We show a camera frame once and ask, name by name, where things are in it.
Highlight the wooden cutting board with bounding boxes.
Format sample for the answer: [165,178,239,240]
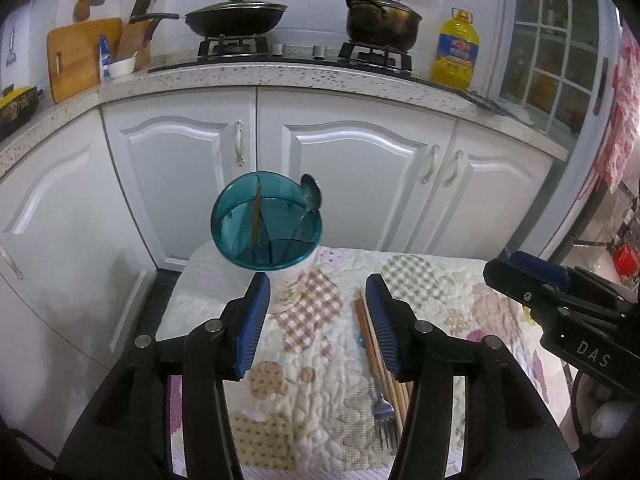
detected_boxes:
[46,17,123,105]

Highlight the glass wok lid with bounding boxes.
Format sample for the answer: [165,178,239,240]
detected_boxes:
[185,0,288,17]

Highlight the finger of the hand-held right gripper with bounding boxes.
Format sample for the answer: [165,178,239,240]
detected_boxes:
[482,258,568,312]
[509,251,640,307]

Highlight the glass-paned white door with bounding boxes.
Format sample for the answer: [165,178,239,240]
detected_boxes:
[499,0,622,135]

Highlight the black wok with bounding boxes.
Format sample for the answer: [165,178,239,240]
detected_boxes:
[131,6,288,39]

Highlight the white bowl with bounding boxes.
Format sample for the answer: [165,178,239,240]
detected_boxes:
[107,56,138,80]

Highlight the speckled stone countertop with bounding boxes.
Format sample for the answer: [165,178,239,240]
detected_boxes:
[0,60,571,177]

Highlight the black gas cooktop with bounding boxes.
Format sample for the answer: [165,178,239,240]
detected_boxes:
[149,35,416,75]

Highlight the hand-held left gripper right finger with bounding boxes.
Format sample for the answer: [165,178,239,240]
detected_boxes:
[365,274,581,480]

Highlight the red container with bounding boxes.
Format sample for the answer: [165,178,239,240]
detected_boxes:
[612,240,640,277]

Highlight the wooden knife block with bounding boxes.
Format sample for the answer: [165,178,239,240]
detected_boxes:
[116,0,157,72]

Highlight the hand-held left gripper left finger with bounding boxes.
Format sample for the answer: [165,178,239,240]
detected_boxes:
[52,272,273,480]

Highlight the blue-handled metal fork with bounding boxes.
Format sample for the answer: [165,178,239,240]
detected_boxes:
[356,331,402,453]

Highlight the metal spoon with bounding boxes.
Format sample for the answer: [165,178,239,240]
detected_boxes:
[289,173,324,242]

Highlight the teal utensil holder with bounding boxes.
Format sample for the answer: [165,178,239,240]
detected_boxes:
[210,171,323,316]

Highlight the quilted patchwork mat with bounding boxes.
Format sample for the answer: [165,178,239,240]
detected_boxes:
[157,242,576,475]

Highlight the pink patterned cloth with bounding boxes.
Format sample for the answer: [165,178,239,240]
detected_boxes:
[597,25,640,194]

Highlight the white cabinet door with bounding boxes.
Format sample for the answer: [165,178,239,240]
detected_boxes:
[415,120,554,262]
[101,87,259,267]
[0,110,157,421]
[256,87,457,257]

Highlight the dark cooking pot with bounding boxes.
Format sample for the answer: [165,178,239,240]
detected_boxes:
[346,2,422,52]

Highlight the blue and white packet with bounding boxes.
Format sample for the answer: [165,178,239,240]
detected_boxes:
[98,35,114,84]

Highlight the yellow cooking oil bottle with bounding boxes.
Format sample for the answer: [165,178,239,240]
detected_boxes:
[431,7,480,92]

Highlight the person's right forearm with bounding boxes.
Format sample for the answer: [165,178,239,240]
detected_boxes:
[591,401,632,437]

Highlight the glass pot lid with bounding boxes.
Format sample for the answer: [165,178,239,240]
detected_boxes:
[346,0,416,13]

